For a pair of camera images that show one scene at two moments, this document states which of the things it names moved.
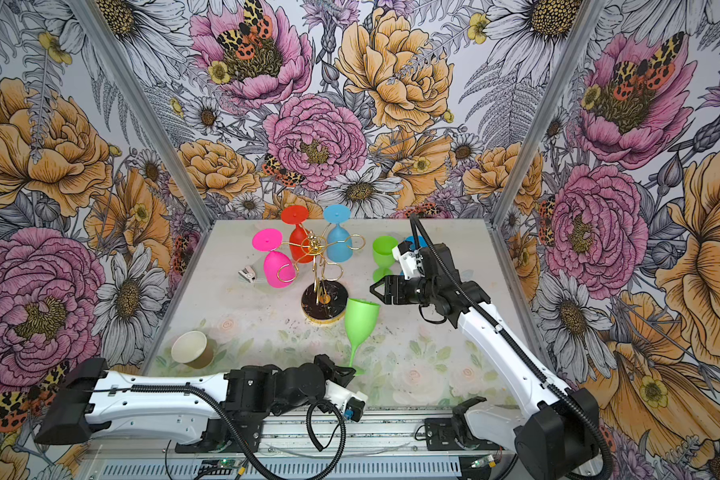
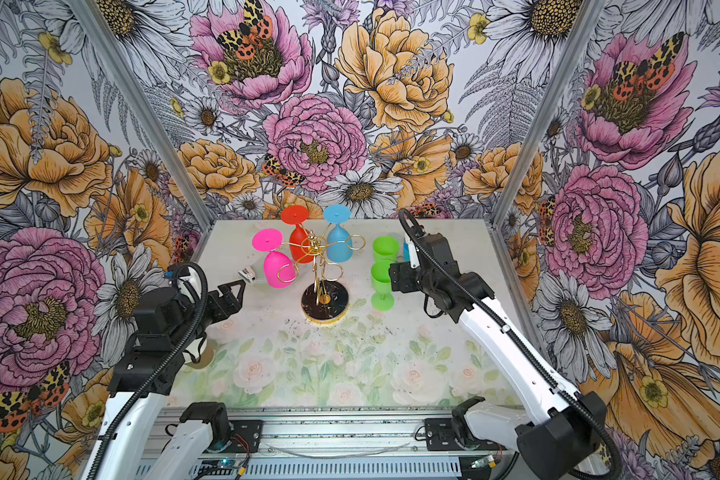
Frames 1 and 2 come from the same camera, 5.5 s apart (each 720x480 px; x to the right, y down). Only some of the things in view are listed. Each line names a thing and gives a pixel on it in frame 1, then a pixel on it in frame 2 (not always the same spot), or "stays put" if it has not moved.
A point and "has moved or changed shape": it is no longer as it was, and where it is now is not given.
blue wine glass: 339,244 stays put
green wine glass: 360,321 has moved or changed shape
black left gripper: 339,374 -> 221,312
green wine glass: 383,256 stays put
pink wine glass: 278,268 stays put
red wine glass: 300,242 stays put
